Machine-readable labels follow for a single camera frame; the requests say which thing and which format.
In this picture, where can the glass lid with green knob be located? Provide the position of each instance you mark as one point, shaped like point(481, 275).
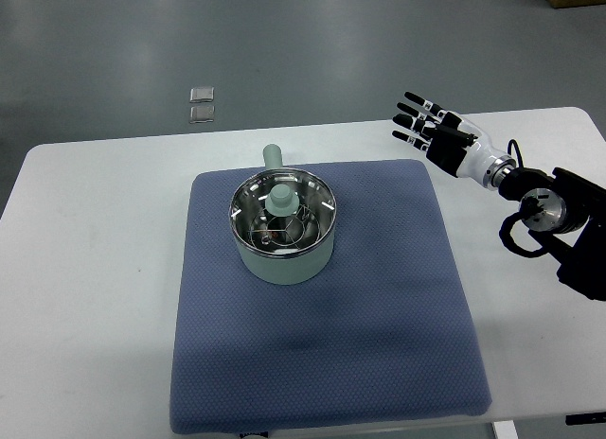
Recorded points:
point(282, 213)

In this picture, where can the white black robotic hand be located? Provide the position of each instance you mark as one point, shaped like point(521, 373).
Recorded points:
point(451, 142)

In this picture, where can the mint green pot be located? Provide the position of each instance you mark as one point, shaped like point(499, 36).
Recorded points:
point(285, 271)

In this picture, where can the upper silver floor plate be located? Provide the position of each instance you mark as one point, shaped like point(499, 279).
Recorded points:
point(201, 94)

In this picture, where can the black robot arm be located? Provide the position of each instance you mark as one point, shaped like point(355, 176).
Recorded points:
point(562, 215)

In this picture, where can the white table leg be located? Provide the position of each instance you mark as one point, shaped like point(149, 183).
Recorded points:
point(504, 430)

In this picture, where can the blue quilted mat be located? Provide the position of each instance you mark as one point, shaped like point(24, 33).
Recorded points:
point(382, 333)

